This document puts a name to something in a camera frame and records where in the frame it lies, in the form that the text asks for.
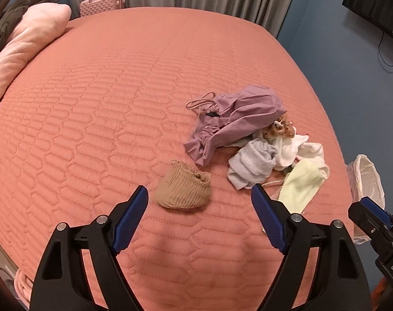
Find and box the pink quilted bed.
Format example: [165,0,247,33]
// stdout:
[0,6,356,311]

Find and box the pale pink fluffy pillow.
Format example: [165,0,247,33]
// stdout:
[0,3,72,118]

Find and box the lavender cloth garment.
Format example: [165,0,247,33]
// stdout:
[228,138,279,190]

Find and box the pale pink fleece cloth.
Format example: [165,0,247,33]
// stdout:
[13,266,34,302]

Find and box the white cloth garment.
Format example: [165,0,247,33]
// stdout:
[295,142,325,166]
[271,134,309,171]

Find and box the purple drawstring bag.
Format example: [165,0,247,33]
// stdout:
[183,85,286,167]

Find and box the black wall television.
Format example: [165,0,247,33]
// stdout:
[342,0,393,47]

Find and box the tan spotted scrunchie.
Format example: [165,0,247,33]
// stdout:
[263,113,297,140]

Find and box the tan ribbed stocking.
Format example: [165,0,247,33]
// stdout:
[155,160,212,208]

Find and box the trash bin with white liner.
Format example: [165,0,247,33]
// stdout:
[346,154,387,245]

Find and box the black television cable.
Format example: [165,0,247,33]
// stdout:
[378,32,393,68]

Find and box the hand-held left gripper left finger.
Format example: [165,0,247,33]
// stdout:
[29,185,149,311]

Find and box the pale yellow cloth garment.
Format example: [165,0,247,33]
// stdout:
[276,159,330,215]

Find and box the dark olive jacket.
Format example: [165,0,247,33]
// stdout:
[0,0,33,59]

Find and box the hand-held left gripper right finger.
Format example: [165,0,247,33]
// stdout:
[251,183,375,311]

